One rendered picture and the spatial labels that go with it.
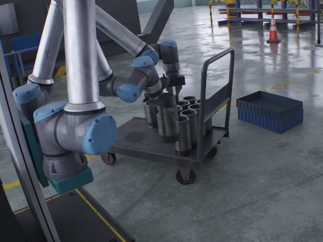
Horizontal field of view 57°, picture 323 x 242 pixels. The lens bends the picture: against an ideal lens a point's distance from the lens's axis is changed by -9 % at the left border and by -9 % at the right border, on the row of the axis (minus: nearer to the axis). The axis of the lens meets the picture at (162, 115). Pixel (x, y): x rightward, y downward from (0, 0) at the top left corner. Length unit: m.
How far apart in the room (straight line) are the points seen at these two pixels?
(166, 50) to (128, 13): 6.94
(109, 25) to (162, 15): 8.50
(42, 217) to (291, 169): 1.91
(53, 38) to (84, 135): 0.81
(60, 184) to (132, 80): 0.51
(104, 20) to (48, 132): 0.65
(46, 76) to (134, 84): 0.65
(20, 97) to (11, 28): 5.87
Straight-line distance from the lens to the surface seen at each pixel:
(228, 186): 2.45
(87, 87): 1.08
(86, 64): 1.08
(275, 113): 3.17
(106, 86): 1.39
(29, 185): 1.42
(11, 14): 7.51
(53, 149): 1.25
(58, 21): 1.74
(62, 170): 1.27
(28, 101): 1.65
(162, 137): 1.89
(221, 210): 2.22
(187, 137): 2.30
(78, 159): 1.29
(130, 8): 8.70
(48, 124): 1.21
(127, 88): 1.30
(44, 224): 1.53
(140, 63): 1.38
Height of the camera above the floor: 1.38
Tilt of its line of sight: 21 degrees down
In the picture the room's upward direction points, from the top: 7 degrees counter-clockwise
